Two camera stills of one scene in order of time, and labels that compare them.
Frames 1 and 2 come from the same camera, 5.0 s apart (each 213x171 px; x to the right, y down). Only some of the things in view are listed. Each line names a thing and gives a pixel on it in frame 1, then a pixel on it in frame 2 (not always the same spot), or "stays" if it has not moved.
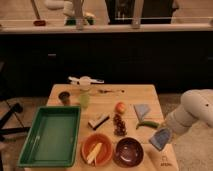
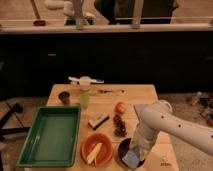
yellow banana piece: (93, 154) stays
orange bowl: (104, 152) stays
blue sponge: (160, 138) -> (132, 158)
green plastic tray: (53, 138) stays
